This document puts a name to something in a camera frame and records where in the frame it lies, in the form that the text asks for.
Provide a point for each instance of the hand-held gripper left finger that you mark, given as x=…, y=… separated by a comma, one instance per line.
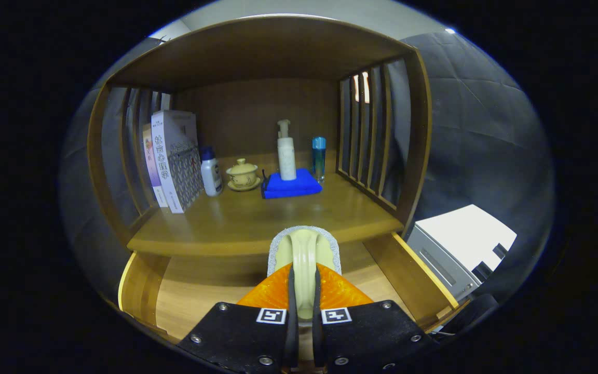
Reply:
x=242, y=337

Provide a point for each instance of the folded blue cloth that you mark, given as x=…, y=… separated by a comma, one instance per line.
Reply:
x=291, y=187

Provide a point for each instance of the yellow lidded teacup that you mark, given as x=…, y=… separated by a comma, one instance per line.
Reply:
x=242, y=174

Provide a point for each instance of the clear blue bottle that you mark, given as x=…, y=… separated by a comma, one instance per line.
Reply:
x=319, y=158

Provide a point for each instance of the brown wooden cabinet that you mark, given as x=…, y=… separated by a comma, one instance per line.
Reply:
x=257, y=114

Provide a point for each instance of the wooden countertop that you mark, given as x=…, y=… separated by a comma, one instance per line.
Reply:
x=247, y=218

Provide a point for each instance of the thick white book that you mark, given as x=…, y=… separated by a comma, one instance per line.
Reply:
x=174, y=156

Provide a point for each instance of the cream scrubbing brush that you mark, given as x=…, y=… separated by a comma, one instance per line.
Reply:
x=304, y=249

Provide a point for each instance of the black backdrop cloth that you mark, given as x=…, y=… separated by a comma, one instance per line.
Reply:
x=486, y=145

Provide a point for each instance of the thin purple book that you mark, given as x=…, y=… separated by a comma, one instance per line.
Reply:
x=151, y=161

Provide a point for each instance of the white drawer unit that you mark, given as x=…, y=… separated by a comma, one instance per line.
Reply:
x=465, y=234

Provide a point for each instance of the white bottle blue cap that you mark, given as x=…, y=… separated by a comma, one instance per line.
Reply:
x=211, y=174

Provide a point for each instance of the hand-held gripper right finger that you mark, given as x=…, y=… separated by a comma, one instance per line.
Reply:
x=371, y=337

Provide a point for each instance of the brown wooden drawer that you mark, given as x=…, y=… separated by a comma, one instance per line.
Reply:
x=200, y=291

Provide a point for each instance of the cream pump bottle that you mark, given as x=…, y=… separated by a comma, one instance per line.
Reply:
x=286, y=156

